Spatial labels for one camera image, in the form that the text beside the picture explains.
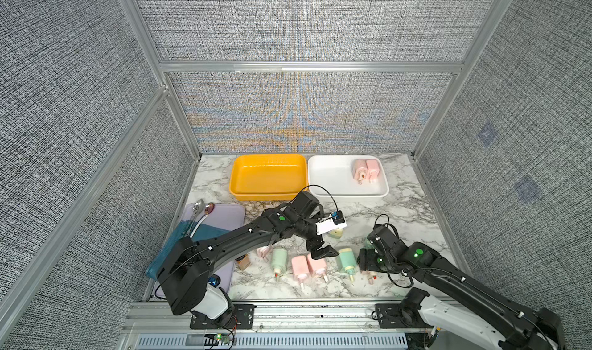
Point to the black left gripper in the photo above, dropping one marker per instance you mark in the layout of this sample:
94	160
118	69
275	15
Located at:
322	253

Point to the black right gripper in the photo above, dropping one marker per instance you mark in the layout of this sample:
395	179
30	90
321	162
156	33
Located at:
365	256

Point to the white plastic storage box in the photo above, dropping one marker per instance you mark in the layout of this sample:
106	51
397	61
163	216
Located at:
334	174

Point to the yellow plastic storage box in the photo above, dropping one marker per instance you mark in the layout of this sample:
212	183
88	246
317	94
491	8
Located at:
261	177

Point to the pink pencil sharpener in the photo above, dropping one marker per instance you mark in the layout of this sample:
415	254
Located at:
373	170

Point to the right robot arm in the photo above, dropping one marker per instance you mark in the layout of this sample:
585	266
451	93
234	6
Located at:
483	317

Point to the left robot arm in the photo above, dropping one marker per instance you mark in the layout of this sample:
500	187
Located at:
185	273

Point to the green sharpener right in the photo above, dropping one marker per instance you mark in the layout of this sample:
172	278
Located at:
367	243

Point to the green sharpener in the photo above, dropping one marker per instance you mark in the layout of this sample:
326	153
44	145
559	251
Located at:
367	243
347	263
279	260
336	233

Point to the green sharpener lower centre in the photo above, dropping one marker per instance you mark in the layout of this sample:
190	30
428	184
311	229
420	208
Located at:
347	263

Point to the green sharpener upper centre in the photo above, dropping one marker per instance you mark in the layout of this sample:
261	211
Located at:
336	233

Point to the green sharpener lower left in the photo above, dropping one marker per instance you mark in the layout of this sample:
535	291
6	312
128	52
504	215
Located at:
279	260

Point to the small brown jar black lid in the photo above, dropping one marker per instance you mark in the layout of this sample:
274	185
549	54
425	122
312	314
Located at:
243	262

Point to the lilac plastic tray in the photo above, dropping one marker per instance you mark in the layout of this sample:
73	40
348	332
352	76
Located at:
223	219

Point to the blue round object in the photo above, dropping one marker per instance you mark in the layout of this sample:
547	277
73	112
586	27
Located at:
214	280

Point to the red spoon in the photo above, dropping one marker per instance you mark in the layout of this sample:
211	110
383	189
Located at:
208	209

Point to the silver metal spoon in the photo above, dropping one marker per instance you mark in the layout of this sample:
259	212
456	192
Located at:
196	211

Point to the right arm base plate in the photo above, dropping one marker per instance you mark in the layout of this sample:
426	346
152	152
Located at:
391	316

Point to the aluminium front rail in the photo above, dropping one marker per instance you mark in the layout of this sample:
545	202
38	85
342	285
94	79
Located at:
283	324

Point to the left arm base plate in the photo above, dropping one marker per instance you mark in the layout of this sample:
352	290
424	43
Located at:
241	317

